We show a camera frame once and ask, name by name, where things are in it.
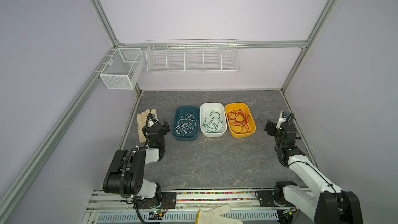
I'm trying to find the green cable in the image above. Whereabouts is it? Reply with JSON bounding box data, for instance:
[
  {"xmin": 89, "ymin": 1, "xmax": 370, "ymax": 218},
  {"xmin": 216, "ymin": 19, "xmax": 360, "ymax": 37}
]
[{"xmin": 203, "ymin": 109, "xmax": 224, "ymax": 134}]

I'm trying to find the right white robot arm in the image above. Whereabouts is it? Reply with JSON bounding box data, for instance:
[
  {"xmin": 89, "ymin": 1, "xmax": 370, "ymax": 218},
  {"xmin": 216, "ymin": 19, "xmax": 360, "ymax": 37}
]
[{"xmin": 264, "ymin": 111, "xmax": 363, "ymax": 224}]

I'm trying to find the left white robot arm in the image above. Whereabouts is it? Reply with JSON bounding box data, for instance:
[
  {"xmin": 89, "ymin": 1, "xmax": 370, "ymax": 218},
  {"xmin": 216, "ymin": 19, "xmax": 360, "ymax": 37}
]
[{"xmin": 103, "ymin": 113, "xmax": 170, "ymax": 207}]

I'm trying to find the cream fabric glove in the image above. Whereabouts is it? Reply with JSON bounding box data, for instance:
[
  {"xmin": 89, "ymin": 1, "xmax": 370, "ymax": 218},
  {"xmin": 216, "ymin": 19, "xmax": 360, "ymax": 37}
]
[{"xmin": 137, "ymin": 108, "xmax": 157, "ymax": 144}]

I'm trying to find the yellow plastic bin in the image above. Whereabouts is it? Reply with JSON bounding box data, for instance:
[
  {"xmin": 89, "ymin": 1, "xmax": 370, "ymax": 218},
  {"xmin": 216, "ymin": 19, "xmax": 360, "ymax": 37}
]
[{"xmin": 224, "ymin": 103, "xmax": 257, "ymax": 138}]

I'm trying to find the teal plastic bin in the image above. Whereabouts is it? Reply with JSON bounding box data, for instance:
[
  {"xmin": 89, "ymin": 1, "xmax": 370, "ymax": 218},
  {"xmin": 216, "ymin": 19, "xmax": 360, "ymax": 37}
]
[{"xmin": 172, "ymin": 105, "xmax": 200, "ymax": 142}]

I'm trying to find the white plastic bin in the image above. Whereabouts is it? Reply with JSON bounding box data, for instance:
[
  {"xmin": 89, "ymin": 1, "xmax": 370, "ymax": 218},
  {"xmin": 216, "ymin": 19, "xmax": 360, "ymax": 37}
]
[{"xmin": 200, "ymin": 102, "xmax": 228, "ymax": 138}]

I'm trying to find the white work glove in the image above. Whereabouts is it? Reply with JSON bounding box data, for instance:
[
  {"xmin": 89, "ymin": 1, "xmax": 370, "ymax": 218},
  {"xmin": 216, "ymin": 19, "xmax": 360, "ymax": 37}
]
[{"xmin": 195, "ymin": 205, "xmax": 243, "ymax": 224}]

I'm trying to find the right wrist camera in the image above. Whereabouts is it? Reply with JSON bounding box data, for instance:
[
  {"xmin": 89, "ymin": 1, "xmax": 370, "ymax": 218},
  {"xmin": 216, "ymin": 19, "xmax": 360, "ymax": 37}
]
[{"xmin": 276, "ymin": 111, "xmax": 290, "ymax": 129}]

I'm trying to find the white wire mesh box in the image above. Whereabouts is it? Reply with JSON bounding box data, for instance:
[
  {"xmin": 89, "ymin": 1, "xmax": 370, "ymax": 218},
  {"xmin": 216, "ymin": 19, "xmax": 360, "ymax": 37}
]
[{"xmin": 100, "ymin": 48, "xmax": 145, "ymax": 90}]

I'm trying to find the colourful bead strip rail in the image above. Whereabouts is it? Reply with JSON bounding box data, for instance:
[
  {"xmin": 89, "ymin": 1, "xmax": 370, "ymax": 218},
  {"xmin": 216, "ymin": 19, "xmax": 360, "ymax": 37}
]
[{"xmin": 176, "ymin": 189, "xmax": 258, "ymax": 202}]

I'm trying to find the white wire wall shelf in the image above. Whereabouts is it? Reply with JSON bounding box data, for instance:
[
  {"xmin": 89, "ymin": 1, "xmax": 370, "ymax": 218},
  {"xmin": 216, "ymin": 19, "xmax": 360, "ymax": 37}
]
[{"xmin": 146, "ymin": 39, "xmax": 240, "ymax": 73}]

